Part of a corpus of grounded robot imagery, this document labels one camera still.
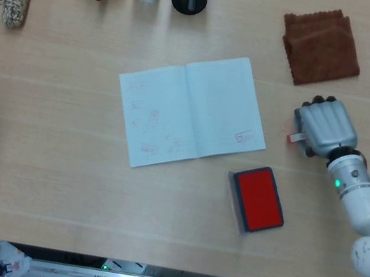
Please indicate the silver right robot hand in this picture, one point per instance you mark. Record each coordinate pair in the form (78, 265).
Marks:
(329, 127)

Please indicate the small stamp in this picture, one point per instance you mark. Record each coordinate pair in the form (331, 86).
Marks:
(293, 137)

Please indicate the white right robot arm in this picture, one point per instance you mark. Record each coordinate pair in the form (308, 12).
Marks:
(359, 199)

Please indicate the open lined notebook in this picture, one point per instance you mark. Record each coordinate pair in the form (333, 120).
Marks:
(189, 111)

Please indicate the brown folded microfibre cloth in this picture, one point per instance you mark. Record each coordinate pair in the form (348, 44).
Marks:
(321, 47)

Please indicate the red ink pad case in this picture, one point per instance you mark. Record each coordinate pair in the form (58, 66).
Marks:
(260, 201)

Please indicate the white printed paper bag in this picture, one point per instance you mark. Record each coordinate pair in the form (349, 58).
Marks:
(1, 257)

